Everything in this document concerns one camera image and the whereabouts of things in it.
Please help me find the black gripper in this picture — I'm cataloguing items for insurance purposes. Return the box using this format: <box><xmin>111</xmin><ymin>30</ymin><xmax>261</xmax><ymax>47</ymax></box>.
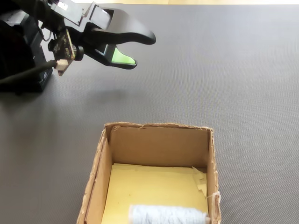
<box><xmin>44</xmin><ymin>0</ymin><xmax>157</xmax><ymax>70</ymax></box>

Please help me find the white foam block blue yarn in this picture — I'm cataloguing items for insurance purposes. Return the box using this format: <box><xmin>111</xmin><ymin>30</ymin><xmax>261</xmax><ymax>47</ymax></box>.
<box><xmin>128</xmin><ymin>204</ymin><xmax>211</xmax><ymax>224</ymax></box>

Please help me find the open cardboard box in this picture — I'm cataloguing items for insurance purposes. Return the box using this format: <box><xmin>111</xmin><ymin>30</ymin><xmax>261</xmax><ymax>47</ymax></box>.
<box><xmin>76</xmin><ymin>121</ymin><xmax>222</xmax><ymax>224</ymax></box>

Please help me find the yellow paper box liner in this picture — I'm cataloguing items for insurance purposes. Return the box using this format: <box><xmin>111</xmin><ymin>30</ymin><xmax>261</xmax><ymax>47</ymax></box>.
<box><xmin>101</xmin><ymin>163</ymin><xmax>209</xmax><ymax>224</ymax></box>

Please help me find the large dark grey textured mat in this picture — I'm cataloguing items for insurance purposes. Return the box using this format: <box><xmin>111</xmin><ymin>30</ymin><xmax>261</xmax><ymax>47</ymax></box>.
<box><xmin>0</xmin><ymin>2</ymin><xmax>299</xmax><ymax>224</ymax></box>

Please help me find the gripper camera circuit board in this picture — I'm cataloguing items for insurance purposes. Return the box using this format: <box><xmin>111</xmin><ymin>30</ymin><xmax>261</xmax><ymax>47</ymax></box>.
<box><xmin>48</xmin><ymin>28</ymin><xmax>84</xmax><ymax>77</ymax></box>

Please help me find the black camera cable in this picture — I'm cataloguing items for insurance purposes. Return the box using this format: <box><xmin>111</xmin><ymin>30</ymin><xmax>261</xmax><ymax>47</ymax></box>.
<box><xmin>0</xmin><ymin>59</ymin><xmax>59</xmax><ymax>86</ymax></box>

